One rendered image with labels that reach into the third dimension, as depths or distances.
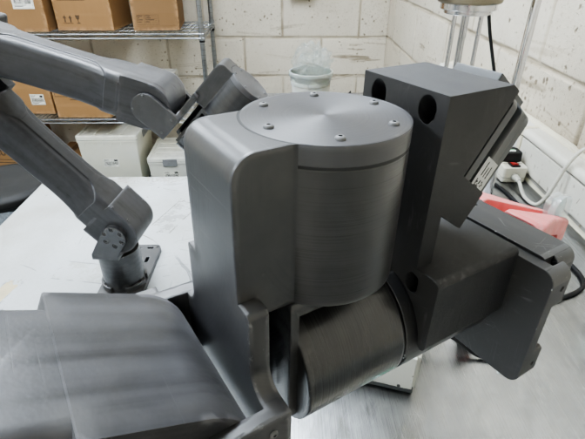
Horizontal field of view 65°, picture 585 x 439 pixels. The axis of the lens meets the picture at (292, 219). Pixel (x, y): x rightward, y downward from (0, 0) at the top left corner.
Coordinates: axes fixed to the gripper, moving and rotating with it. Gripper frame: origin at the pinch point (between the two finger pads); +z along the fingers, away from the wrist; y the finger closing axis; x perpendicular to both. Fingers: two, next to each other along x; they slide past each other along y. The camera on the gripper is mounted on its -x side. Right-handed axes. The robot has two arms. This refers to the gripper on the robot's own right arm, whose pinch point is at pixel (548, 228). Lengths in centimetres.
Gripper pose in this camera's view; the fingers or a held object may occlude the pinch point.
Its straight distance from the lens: 32.1
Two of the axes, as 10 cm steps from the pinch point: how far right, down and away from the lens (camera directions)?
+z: 8.5, -2.5, 4.6
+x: -0.2, 8.6, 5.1
